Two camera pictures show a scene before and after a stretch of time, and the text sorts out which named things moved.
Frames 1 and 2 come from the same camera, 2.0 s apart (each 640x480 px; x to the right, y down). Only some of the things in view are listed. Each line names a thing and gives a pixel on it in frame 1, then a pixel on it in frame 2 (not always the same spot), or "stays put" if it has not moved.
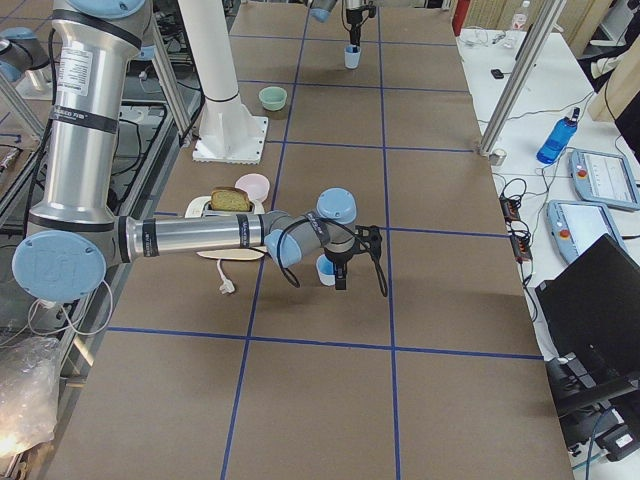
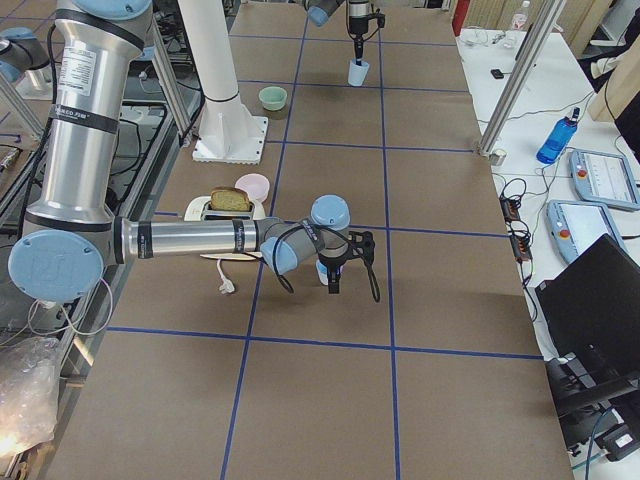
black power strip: (520, 239) stays put
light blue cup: (352, 59) to (357, 72)
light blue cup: (325, 269) stays put
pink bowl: (257, 186) stays put
